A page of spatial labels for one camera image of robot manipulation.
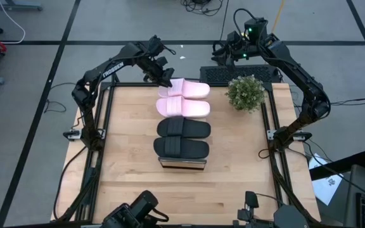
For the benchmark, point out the black slide sandal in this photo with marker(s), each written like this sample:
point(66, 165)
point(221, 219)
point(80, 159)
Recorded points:
point(182, 148)
point(185, 128)

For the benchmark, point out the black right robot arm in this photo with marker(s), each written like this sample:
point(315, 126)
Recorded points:
point(296, 73)

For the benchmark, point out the black aluminium table frame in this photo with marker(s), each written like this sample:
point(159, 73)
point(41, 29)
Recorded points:
point(138, 84)

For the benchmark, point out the white paper sheet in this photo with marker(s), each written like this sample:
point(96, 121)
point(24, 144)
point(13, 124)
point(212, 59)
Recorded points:
point(326, 187)

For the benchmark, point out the black beam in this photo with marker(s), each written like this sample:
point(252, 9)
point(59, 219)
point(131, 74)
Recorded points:
point(337, 166)

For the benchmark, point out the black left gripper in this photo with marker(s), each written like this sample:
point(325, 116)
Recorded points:
point(157, 68)

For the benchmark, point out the grey metal table foot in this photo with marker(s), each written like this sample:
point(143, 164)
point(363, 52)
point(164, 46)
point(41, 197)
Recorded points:
point(14, 6)

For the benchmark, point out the small green potted plant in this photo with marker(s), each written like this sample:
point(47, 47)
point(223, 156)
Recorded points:
point(245, 93)

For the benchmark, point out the wooden shelf with metal frame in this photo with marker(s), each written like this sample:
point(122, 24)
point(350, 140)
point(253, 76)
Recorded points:
point(182, 164)

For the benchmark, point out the pink slide sandal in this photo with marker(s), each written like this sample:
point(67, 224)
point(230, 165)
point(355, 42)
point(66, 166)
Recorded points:
point(192, 89)
point(185, 107)

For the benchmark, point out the grey side desk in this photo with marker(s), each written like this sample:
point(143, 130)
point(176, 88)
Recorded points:
point(353, 190)

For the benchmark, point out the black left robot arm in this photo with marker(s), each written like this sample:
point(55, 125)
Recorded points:
point(112, 69)

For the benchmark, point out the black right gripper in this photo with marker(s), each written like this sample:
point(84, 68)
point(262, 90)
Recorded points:
point(239, 49)

